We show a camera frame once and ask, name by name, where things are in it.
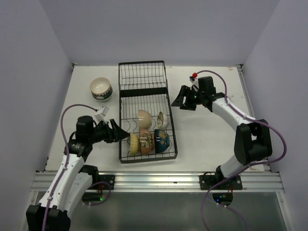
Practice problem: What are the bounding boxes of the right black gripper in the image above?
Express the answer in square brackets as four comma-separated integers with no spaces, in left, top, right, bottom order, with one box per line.
[171,84,205,110]

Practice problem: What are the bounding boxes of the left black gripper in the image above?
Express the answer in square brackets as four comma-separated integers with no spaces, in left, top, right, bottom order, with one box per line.
[88,118,129,144]

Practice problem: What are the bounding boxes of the yellow green patterned bowl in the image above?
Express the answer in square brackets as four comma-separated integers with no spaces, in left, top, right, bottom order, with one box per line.
[129,133,140,156]

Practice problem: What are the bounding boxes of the teal white dotted bowl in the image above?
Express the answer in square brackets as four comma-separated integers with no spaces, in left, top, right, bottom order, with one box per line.
[91,90,113,99]

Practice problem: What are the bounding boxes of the white bowl blue stripes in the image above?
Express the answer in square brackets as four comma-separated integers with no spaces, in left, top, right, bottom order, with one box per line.
[90,77,112,94]

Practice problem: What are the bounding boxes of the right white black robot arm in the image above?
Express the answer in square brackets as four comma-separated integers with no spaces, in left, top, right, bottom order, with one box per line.
[172,74,272,189]

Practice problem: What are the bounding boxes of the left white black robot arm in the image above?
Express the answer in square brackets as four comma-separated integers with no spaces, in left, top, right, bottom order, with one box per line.
[26,115,129,231]

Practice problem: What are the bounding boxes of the pink floral bowl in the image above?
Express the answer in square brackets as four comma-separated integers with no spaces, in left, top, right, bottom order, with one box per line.
[139,128,154,155]

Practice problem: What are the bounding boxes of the beige plain bowl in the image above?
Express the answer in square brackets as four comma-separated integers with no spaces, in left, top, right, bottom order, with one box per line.
[138,110,152,129]

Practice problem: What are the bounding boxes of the white scalloped patterned bowl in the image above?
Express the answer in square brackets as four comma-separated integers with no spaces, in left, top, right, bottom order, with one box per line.
[157,112,169,129]

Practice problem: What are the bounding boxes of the dark blue floral bowl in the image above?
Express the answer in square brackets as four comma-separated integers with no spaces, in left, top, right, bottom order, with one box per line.
[154,129,170,154]

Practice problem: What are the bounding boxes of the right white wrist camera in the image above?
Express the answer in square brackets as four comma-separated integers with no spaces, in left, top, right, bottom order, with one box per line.
[189,73,199,91]

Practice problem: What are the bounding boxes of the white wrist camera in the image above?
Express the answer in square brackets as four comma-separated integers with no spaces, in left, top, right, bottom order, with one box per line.
[189,73,199,91]
[94,106,109,123]

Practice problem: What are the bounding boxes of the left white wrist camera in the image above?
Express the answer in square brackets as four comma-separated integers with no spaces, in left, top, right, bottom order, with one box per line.
[94,106,109,123]

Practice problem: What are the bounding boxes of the black wire dish rack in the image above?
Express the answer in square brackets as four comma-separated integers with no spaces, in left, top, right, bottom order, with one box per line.
[118,61,178,164]

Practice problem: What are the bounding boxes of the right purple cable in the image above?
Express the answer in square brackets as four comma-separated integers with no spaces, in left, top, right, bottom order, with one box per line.
[201,70,288,231]

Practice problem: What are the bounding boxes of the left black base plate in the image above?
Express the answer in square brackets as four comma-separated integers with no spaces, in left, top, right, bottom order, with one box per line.
[95,175,116,191]

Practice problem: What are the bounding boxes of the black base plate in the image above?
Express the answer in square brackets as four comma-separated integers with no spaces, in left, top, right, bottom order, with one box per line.
[199,172,243,190]
[95,175,116,191]

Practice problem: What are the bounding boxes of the aluminium mounting rail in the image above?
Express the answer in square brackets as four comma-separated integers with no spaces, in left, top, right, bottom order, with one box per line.
[31,170,282,193]

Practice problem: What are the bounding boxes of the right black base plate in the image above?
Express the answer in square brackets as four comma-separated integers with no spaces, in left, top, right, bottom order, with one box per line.
[199,172,243,190]

